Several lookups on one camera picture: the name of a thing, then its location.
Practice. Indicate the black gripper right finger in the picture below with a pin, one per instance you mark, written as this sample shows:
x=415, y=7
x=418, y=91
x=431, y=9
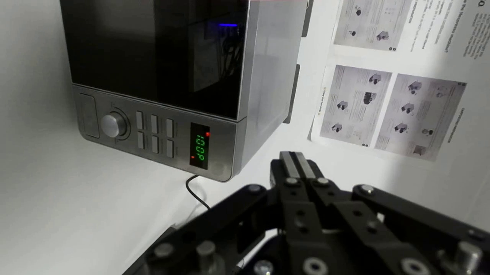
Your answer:
x=362, y=245

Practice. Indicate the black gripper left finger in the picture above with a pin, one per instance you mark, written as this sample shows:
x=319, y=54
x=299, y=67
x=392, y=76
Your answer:
x=290, y=175

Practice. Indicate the silver microwave oven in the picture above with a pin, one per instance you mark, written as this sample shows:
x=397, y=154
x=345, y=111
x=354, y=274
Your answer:
x=193, y=85

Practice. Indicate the white instruction poster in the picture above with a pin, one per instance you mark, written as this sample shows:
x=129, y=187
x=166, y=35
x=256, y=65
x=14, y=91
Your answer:
x=397, y=73

